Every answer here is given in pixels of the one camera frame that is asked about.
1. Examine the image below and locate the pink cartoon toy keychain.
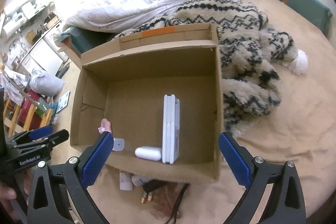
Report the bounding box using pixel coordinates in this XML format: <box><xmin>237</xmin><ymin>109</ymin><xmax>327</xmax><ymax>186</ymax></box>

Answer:
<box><xmin>98</xmin><ymin>118</ymin><xmax>112</xmax><ymax>135</ymax></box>

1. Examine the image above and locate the small white tube bottle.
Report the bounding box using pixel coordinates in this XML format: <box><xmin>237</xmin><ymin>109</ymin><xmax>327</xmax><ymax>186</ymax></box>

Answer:
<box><xmin>131</xmin><ymin>174</ymin><xmax>152</xmax><ymax>186</ymax></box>

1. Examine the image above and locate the black gold battery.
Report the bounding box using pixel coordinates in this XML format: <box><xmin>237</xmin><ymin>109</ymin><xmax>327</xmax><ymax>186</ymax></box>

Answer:
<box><xmin>141</xmin><ymin>192</ymin><xmax>147</xmax><ymax>204</ymax></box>
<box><xmin>147</xmin><ymin>192</ymin><xmax>153</xmax><ymax>202</ymax></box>

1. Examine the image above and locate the white remote control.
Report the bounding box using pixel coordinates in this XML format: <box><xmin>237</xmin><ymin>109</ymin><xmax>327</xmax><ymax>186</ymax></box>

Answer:
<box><xmin>162</xmin><ymin>94</ymin><xmax>180</xmax><ymax>164</ymax></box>

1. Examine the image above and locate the person's left hand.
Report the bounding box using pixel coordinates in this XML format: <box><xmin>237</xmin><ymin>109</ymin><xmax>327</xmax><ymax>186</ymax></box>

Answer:
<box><xmin>0</xmin><ymin>168</ymin><xmax>32</xmax><ymax>222</ymax></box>

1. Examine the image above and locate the white USB charger block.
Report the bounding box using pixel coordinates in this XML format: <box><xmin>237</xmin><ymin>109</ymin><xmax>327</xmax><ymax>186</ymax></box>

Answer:
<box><xmin>112</xmin><ymin>138</ymin><xmax>125</xmax><ymax>152</ymax></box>

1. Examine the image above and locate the white bathroom scale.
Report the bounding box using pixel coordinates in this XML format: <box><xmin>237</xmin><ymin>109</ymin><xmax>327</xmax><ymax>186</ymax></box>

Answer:
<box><xmin>56</xmin><ymin>91</ymin><xmax>71</xmax><ymax>114</ymax></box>

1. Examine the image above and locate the white earbuds case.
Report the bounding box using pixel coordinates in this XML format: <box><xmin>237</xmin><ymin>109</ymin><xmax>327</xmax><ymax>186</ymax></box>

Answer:
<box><xmin>134</xmin><ymin>146</ymin><xmax>162</xmax><ymax>161</ymax></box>

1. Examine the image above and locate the grey white plastic bag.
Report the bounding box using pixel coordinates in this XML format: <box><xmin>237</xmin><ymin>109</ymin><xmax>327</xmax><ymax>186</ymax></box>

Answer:
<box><xmin>30</xmin><ymin>69</ymin><xmax>65</xmax><ymax>97</ymax></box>

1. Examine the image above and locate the cream black patterned fuzzy blanket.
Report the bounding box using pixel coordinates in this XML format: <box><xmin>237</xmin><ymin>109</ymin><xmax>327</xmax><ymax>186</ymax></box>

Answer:
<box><xmin>119</xmin><ymin>0</ymin><xmax>308</xmax><ymax>138</ymax></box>

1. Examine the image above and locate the brown cardboard box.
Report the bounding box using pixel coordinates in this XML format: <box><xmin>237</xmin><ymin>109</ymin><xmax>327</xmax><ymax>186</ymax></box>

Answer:
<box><xmin>70</xmin><ymin>23</ymin><xmax>223</xmax><ymax>184</ymax></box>

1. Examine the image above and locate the teal mattress edge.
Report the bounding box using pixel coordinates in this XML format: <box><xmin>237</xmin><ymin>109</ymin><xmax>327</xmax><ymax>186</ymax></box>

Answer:
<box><xmin>60</xmin><ymin>26</ymin><xmax>117</xmax><ymax>56</ymax></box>

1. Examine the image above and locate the teal cushion orange stripe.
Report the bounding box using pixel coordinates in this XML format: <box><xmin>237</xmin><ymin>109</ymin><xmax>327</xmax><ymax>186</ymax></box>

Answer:
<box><xmin>279</xmin><ymin>0</ymin><xmax>333</xmax><ymax>36</ymax></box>

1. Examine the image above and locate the wooden chair frame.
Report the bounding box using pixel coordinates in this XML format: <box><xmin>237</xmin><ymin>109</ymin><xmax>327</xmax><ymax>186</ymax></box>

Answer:
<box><xmin>3</xmin><ymin>98</ymin><xmax>53</xmax><ymax>137</ymax></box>

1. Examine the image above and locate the black cable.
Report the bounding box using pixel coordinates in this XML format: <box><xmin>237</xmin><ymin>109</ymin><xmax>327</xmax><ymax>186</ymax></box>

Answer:
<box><xmin>141</xmin><ymin>179</ymin><xmax>190</xmax><ymax>224</ymax></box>

